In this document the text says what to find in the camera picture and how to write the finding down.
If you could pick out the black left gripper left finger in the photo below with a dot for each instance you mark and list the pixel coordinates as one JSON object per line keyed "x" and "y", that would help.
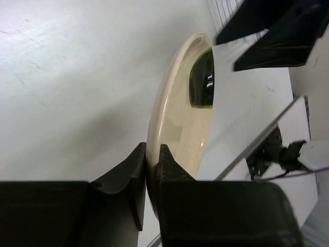
{"x": 108, "y": 211}

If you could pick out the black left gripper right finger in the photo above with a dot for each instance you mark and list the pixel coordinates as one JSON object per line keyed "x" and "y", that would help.
{"x": 221, "y": 213}

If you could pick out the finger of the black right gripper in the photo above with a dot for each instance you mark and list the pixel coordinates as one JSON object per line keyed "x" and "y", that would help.
{"x": 252, "y": 16}
{"x": 290, "y": 40}

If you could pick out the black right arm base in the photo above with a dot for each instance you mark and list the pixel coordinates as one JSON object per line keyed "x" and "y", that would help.
{"x": 272, "y": 151}

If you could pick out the aluminium rail frame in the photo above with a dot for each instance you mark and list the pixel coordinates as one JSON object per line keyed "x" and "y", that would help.
{"x": 313, "y": 155}

